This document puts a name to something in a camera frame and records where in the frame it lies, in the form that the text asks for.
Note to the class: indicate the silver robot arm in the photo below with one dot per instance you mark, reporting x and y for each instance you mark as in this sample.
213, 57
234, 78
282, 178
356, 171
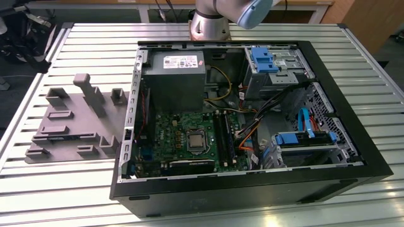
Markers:
208, 26

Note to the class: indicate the RAM slot white latches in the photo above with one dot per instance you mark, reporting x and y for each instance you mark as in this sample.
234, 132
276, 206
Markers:
222, 139

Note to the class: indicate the grey chair base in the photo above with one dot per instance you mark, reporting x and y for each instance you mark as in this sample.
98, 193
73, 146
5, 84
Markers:
2, 84

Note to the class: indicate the grey parts rack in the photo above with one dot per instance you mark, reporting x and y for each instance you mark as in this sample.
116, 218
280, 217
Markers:
78, 118

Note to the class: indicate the white power supply label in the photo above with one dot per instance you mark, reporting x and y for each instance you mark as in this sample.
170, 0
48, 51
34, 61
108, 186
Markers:
180, 62

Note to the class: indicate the grey power supply unit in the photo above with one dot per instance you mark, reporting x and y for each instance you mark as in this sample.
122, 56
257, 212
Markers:
173, 82

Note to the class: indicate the blue board connector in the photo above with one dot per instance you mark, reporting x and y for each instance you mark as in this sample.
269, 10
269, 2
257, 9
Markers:
146, 153

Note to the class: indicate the green motherboard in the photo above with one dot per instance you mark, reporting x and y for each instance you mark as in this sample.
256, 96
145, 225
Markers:
169, 142

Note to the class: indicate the silver CPU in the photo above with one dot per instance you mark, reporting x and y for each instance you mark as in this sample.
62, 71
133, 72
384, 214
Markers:
194, 141

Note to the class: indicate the black graphics card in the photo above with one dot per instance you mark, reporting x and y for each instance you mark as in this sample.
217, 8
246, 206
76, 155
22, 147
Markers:
189, 164

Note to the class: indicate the large blue plastic latch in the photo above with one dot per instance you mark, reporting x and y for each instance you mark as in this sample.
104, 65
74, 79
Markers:
260, 55

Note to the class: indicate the small blue plastic latch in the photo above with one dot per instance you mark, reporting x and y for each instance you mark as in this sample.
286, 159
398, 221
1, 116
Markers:
268, 68

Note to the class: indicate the grey metal drive cage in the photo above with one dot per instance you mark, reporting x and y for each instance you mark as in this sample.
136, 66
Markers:
280, 79

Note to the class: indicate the black PC case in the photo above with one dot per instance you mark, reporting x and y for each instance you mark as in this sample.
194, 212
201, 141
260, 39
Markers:
220, 196

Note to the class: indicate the hard disk in blue carrier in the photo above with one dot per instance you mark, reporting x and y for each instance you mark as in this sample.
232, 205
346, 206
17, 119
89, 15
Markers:
286, 139

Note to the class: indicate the white framed wooden desk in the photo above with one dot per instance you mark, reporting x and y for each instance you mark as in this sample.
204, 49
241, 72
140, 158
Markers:
318, 14

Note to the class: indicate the grey metal disk bay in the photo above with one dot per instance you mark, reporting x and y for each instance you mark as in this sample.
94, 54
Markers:
309, 147

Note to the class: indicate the wooden cabinet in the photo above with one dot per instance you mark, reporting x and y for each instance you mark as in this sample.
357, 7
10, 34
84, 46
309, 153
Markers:
372, 23

